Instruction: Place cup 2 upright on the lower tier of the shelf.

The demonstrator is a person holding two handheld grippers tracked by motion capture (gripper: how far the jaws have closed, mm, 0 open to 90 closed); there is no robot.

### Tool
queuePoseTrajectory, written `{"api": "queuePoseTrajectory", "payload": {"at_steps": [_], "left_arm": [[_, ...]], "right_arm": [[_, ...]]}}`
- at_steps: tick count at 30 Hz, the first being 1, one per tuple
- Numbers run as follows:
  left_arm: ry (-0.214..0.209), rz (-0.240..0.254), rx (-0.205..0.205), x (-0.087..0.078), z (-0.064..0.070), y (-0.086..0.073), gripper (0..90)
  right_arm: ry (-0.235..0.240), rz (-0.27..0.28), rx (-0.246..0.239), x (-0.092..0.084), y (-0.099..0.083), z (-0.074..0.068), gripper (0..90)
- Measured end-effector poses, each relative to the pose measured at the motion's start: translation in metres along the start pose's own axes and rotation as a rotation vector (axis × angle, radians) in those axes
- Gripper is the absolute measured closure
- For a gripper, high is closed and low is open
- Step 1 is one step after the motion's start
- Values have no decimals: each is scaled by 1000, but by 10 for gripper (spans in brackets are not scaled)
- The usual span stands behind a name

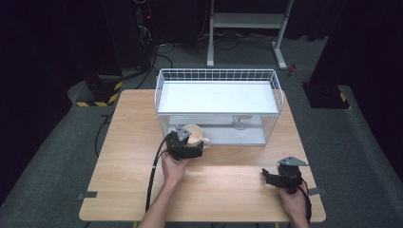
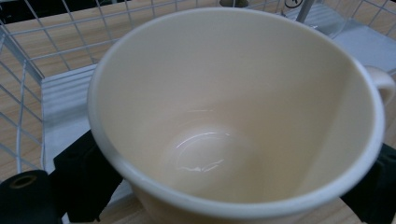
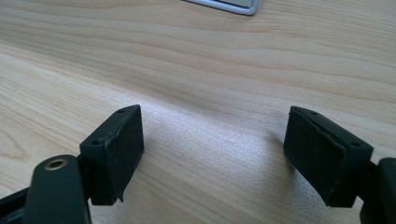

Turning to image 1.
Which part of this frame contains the cream ceramic mug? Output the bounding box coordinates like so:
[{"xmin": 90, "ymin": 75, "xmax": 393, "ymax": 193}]
[{"xmin": 182, "ymin": 123, "xmax": 212, "ymax": 149}]

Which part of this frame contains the person's left hand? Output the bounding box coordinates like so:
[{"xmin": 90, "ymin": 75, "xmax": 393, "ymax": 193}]
[{"xmin": 160, "ymin": 154, "xmax": 190, "ymax": 187}]

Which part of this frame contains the black yellow striped stand base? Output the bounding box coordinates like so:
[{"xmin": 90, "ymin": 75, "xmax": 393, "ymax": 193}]
[
  {"xmin": 75, "ymin": 75, "xmax": 124, "ymax": 108},
  {"xmin": 302, "ymin": 83, "xmax": 353, "ymax": 110}
]

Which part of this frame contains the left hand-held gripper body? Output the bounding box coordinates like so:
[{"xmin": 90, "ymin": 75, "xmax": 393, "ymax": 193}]
[{"xmin": 165, "ymin": 125, "xmax": 205, "ymax": 162}]

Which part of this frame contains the dark equipment tower with wires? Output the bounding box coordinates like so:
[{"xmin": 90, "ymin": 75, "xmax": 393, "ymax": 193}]
[{"xmin": 131, "ymin": 0, "xmax": 161, "ymax": 71}]

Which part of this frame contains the black floor cable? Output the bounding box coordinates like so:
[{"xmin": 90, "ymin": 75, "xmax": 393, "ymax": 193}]
[{"xmin": 94, "ymin": 113, "xmax": 112, "ymax": 158}]

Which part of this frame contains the clear glass cup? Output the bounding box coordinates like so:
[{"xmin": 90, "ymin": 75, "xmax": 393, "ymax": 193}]
[{"xmin": 232, "ymin": 116, "xmax": 255, "ymax": 131}]

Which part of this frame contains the white metal stand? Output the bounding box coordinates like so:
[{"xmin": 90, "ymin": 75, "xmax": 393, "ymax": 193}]
[{"xmin": 206, "ymin": 0, "xmax": 295, "ymax": 71}]

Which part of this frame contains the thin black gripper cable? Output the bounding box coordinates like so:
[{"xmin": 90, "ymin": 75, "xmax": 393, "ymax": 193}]
[{"xmin": 298, "ymin": 179, "xmax": 314, "ymax": 226}]

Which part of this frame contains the grey tape strip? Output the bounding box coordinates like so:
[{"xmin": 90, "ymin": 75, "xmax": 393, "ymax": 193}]
[
  {"xmin": 77, "ymin": 191, "xmax": 99, "ymax": 200},
  {"xmin": 307, "ymin": 186, "xmax": 328, "ymax": 197}
]

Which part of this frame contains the white wire storage rack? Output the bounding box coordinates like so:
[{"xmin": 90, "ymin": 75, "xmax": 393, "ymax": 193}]
[{"xmin": 154, "ymin": 67, "xmax": 285, "ymax": 146}]

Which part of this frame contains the person's right hand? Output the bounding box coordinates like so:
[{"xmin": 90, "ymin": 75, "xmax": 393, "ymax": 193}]
[{"xmin": 277, "ymin": 182, "xmax": 310, "ymax": 222}]

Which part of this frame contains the thick black gripper cable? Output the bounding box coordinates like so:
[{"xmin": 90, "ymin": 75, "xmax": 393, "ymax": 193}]
[{"xmin": 144, "ymin": 135, "xmax": 174, "ymax": 214}]

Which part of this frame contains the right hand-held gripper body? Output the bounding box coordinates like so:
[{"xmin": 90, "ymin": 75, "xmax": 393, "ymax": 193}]
[{"xmin": 277, "ymin": 155, "xmax": 310, "ymax": 195}]

